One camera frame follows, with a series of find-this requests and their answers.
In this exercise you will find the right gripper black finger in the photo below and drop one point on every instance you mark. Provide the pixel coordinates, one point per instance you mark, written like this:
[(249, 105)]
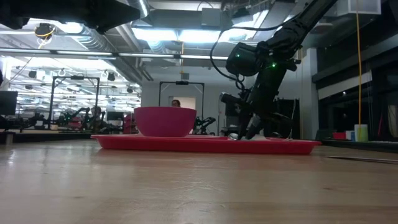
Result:
[(255, 127), (243, 127)]

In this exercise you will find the long ceiling light strip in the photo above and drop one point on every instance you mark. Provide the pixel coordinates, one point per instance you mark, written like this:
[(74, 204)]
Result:
[(146, 55)]

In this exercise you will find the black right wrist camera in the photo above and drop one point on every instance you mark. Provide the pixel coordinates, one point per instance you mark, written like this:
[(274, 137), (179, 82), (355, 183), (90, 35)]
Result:
[(230, 99)]

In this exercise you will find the grey-pink napkin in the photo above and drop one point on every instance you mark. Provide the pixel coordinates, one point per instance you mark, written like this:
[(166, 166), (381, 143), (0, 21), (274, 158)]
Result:
[(276, 139)]

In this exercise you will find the person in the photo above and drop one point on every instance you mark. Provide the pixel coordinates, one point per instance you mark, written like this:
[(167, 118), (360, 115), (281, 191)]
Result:
[(176, 103), (95, 113)]

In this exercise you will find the black monitor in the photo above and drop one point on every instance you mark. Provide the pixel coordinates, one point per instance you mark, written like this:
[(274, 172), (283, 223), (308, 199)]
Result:
[(7, 102)]

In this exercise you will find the silver ventilation duct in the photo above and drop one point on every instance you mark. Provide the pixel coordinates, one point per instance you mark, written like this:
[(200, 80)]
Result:
[(124, 65)]

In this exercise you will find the background black robot arm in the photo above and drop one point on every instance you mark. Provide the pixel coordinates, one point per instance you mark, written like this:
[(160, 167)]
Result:
[(203, 123)]

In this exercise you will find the white and green cup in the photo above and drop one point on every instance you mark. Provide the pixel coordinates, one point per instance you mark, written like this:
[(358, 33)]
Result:
[(361, 133)]

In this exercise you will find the narrow black gantry frame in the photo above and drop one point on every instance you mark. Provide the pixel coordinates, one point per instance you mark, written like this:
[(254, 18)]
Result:
[(182, 82)]

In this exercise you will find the small red box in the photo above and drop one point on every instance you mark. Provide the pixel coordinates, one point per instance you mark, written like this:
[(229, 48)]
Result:
[(339, 136)]

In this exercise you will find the magenta plastic bowl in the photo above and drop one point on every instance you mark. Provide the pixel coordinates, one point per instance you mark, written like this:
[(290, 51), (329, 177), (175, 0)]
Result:
[(164, 123)]

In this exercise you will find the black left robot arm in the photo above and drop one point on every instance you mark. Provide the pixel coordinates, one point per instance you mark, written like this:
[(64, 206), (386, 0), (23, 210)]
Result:
[(62, 12)]

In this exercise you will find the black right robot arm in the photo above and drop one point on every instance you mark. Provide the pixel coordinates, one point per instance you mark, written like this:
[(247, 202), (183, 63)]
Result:
[(295, 31)]

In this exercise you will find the blue and white box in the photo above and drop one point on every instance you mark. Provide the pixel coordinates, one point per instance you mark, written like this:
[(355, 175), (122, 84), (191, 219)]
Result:
[(350, 135)]

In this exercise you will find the red plastic tray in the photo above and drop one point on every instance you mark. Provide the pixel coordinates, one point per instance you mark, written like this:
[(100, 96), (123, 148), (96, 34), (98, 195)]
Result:
[(202, 146)]

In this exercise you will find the wide black gantry frame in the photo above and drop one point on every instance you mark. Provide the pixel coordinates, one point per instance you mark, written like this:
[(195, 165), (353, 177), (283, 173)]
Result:
[(76, 77)]

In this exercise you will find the red chair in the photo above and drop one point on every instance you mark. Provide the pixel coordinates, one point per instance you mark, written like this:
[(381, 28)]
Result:
[(129, 124)]

